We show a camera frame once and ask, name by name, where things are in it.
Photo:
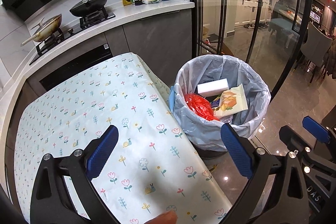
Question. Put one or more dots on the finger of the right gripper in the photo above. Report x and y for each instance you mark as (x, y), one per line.
(316, 129)

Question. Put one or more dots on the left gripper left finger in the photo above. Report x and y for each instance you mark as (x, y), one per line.
(50, 200)

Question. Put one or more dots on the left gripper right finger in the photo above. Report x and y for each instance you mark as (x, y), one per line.
(287, 201)

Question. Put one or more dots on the beige cracker bag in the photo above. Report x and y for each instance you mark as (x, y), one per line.
(230, 102)

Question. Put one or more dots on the red plastic bag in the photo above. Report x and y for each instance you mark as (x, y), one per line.
(200, 106)

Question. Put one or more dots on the white foam block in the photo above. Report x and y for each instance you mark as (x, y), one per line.
(212, 88)

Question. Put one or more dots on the trash bin with liner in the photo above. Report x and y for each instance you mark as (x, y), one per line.
(205, 134)

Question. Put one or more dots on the person left hand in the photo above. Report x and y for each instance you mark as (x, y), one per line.
(168, 217)

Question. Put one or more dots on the grey dining chair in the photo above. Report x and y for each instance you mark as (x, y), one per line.
(316, 47)

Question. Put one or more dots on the floral patterned tablecloth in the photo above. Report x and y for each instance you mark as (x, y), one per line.
(113, 119)

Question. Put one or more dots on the glass sliding door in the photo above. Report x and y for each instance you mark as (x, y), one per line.
(266, 34)

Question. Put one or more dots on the beige frying pan with lid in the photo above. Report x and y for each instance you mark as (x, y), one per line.
(45, 29)

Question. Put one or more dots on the black gas stove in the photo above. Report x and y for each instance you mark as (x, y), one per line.
(60, 35)

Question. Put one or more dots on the black wok with lid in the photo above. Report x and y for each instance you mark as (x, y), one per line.
(86, 7)

